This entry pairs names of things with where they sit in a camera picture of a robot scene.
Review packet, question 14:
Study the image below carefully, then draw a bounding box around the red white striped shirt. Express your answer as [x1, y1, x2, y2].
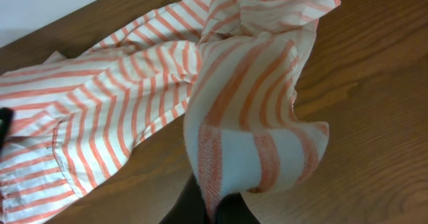
[1, 0, 340, 223]

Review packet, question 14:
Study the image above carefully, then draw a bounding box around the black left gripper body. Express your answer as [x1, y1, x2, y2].
[0, 108, 14, 149]

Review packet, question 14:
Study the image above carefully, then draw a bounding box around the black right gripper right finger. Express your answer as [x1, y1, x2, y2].
[215, 193, 260, 224]

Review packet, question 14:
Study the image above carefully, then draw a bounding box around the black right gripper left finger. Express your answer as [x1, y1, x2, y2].
[160, 175, 205, 224]

